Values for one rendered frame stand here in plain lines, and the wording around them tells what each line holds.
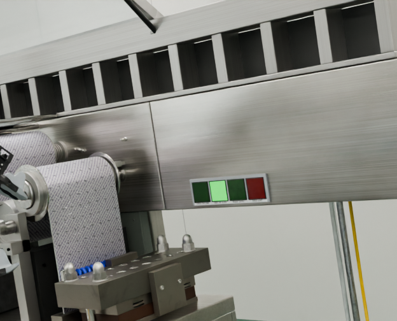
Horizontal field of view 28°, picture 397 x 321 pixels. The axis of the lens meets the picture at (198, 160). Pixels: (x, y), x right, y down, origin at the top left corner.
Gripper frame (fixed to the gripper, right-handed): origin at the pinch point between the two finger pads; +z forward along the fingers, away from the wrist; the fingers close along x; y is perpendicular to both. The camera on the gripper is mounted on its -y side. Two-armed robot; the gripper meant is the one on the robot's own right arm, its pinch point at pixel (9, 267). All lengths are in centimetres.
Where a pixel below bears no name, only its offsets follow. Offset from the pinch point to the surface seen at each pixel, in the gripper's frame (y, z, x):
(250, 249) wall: -58, 279, 149
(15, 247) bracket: 3.3, 7.6, 7.0
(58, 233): 5.0, 15.9, -0.3
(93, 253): -2.3, 26.0, -0.3
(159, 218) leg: 0, 66, 13
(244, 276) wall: -75, 279, 157
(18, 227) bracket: 8.1, 9.5, 7.4
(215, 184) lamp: 11, 45, -30
